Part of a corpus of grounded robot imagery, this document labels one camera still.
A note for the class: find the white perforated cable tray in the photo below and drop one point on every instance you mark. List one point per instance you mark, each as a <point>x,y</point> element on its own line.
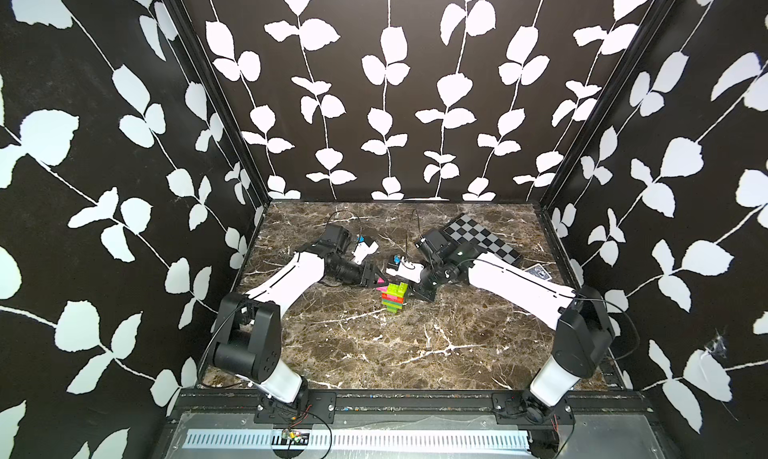
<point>430,441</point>

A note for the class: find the lime 2x2 lego brick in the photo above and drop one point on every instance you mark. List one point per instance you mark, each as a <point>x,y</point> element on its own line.
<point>397,290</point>

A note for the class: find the black and white chessboard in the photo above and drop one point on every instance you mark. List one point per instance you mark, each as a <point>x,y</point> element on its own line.
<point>464,228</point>

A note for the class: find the blue playing card box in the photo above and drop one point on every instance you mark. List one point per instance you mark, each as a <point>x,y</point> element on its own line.
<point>539,271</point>

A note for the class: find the lime 2x4 lego brick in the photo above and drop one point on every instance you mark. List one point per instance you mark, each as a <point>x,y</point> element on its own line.
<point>392,298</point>

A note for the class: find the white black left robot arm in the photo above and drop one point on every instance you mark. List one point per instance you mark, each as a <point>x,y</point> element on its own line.
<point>247,334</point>

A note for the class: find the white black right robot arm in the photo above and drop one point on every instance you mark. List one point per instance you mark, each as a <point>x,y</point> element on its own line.
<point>579,319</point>

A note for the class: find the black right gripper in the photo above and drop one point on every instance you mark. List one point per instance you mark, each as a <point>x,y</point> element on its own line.
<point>428,295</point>

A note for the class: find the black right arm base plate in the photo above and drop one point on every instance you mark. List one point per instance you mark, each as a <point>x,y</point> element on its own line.
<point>521,408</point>

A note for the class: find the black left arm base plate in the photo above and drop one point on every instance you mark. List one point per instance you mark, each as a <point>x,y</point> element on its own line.
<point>312,406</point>

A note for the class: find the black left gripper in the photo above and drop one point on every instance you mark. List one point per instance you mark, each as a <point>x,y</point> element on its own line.
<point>369,280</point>

